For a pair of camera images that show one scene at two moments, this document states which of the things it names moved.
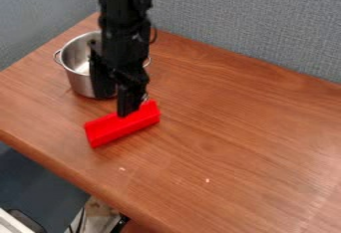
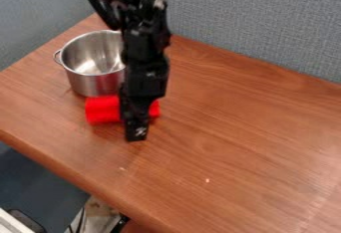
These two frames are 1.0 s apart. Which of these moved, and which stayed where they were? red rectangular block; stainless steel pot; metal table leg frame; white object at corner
Moved: red rectangular block
Stayed: metal table leg frame; stainless steel pot; white object at corner
